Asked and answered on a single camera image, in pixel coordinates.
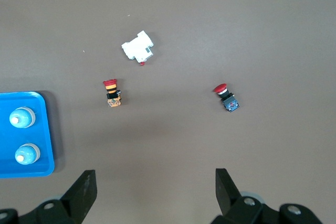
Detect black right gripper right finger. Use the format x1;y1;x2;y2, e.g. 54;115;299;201
209;168;283;224

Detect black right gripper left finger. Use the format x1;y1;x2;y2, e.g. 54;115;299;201
18;169;98;224

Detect light blue dome bell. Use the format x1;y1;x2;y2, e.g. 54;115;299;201
9;106;37;130
14;143;41;166

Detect blue plastic tray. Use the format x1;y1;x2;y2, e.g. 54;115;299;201
0;91;55;179

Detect red mushroom push button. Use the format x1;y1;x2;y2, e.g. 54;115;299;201
212;82;242;113

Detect orange emergency stop button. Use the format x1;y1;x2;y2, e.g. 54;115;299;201
102;78;123;109

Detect white circuit breaker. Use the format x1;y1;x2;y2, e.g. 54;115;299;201
121;30;155;67

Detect brown table cover mat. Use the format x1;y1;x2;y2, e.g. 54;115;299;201
0;0;336;224

